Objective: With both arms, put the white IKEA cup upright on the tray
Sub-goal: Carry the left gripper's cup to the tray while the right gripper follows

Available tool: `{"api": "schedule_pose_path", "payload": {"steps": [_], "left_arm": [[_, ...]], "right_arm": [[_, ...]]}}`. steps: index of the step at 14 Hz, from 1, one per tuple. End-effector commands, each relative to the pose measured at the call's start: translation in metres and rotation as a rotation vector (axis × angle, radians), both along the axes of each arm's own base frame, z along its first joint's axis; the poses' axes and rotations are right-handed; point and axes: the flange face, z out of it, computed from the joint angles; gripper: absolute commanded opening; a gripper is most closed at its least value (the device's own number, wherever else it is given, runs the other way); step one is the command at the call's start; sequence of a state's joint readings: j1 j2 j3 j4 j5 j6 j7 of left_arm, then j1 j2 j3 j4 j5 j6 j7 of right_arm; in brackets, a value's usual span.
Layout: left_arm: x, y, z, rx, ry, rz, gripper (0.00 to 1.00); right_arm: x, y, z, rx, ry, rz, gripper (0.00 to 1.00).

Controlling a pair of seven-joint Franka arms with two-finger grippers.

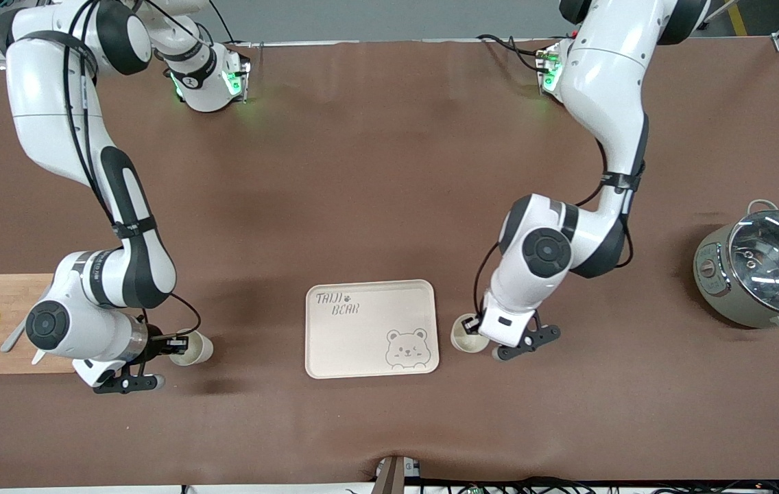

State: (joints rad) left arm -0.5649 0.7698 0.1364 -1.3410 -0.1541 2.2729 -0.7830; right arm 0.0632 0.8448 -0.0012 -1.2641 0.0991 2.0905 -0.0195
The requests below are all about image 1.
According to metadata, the wooden cutting board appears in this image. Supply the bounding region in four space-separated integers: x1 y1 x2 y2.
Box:
0 273 78 375

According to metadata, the beige bear print tray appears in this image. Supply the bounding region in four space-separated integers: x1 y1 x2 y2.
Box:
304 279 440 379

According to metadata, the grey plastic knife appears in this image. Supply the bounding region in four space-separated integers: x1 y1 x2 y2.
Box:
0 316 28 353

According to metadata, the black right base cable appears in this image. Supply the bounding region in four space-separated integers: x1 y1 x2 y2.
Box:
197 0 239 46

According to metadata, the white wheeled stand leg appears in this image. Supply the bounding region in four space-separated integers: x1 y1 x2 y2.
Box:
702 0 741 31

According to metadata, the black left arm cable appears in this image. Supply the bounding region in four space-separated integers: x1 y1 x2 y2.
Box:
473 117 645 323

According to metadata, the black base cable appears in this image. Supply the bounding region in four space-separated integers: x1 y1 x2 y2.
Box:
197 0 239 46
477 33 549 73

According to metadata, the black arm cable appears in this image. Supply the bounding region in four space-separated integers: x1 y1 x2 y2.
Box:
64 0 202 344
473 117 645 323

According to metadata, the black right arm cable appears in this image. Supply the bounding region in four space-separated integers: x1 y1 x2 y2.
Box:
64 0 202 344

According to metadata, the white IKEA cup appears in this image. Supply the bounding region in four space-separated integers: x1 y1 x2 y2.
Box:
169 331 215 366
450 313 493 354

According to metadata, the black left base cable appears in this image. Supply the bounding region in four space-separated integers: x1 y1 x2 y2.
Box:
477 33 549 73

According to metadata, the table edge bracket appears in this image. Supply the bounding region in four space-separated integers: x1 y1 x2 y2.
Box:
370 454 423 494

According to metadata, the glass pot lid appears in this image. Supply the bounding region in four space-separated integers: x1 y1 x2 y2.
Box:
728 209 779 318

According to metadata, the brown table mat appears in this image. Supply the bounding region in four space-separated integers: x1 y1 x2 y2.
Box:
0 38 779 489

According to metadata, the grey-green electric cooking pot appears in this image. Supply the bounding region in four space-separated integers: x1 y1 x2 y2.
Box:
693 199 779 337

